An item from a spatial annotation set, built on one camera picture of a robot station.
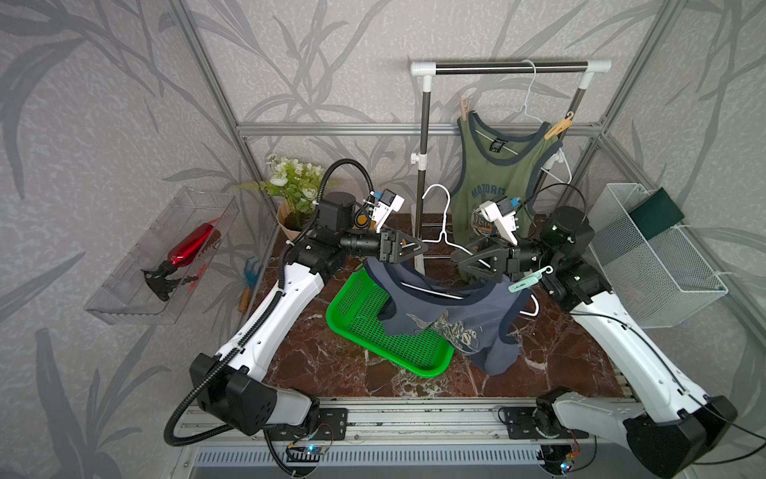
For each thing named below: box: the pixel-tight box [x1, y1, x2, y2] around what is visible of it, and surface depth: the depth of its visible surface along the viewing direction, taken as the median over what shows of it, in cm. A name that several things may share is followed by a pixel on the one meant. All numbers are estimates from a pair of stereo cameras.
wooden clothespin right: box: [543, 110, 575, 141], surface depth 67 cm
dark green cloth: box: [628, 187, 686, 241], surface depth 74 cm
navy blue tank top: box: [363, 258, 532, 377], surface depth 63 cm
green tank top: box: [449, 110, 562, 251], surface depth 79 cm
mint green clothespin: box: [507, 265, 554, 293], surface depth 50 cm
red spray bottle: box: [140, 222, 216, 302], surface depth 65 cm
